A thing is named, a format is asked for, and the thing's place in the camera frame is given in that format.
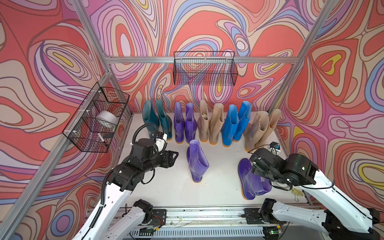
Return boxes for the beige boot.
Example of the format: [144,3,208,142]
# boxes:
[244,111,271,152]
[198,100,209,142]
[209,103,225,145]
[256,109,282,147]

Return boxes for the blue boot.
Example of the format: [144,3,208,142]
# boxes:
[222,105,240,147]
[233,101,252,142]

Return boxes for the teal boot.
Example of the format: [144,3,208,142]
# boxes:
[142,100,160,128]
[156,100,172,141]

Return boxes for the dark purple boot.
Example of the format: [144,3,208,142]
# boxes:
[174,102,185,144]
[185,103,197,143]

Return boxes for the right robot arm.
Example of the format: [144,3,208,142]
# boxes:
[250,148,381,240]

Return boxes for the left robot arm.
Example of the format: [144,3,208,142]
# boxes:
[74,151,179,240]

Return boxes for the white marker in basket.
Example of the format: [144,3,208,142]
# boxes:
[98,133,114,145]

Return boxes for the yellow binder clip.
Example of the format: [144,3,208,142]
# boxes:
[291,188,305,202]

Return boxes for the white tape roll in basket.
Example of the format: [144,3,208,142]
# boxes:
[96,111,119,128]

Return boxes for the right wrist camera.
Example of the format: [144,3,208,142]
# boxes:
[269,142,281,155]

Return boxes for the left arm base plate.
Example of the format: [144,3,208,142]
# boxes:
[141,209,167,228]

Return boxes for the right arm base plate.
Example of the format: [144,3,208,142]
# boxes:
[240,208,288,225]

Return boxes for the black wire basket left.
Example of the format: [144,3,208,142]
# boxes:
[63,83,130,153]

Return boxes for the black wire basket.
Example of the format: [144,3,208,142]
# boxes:
[173,50,238,86]
[63,83,130,153]

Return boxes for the black wire basket back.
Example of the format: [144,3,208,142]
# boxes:
[173,50,238,86]

